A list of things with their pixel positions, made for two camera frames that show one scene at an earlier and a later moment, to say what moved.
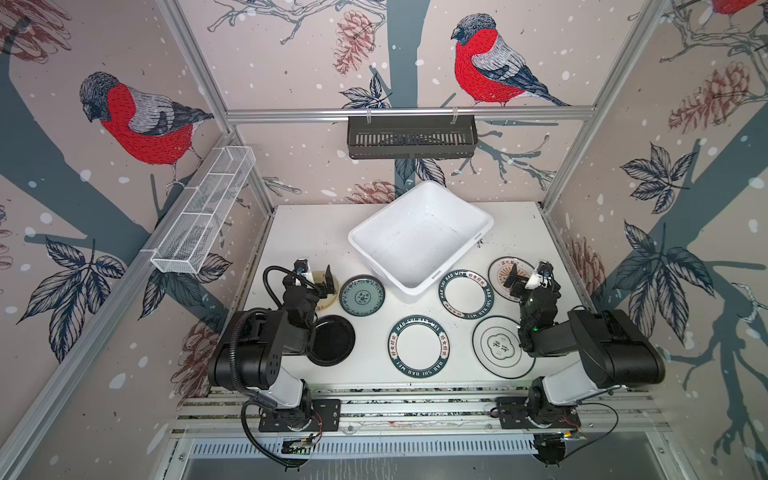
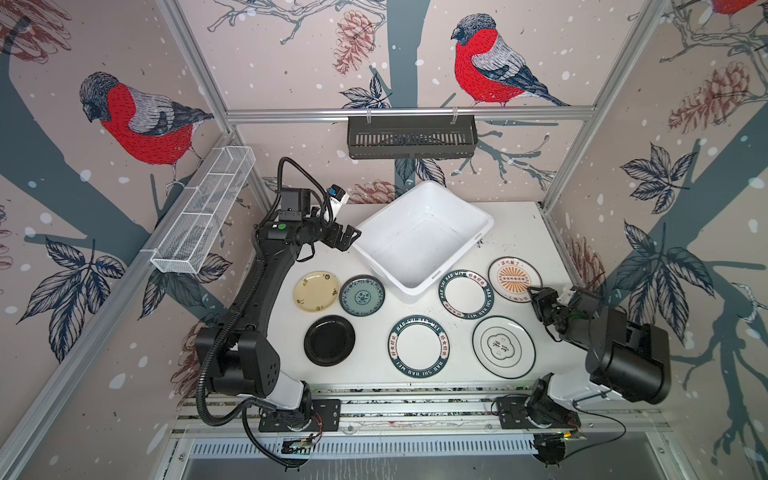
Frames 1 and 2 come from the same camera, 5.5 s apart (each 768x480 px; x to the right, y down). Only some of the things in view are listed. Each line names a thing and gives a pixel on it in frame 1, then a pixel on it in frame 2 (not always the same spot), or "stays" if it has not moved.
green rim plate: (466, 294) stays
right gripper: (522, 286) -> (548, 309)
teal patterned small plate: (362, 295) stays
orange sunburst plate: (501, 269) stays
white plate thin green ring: (496, 347) stays
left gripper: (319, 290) -> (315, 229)
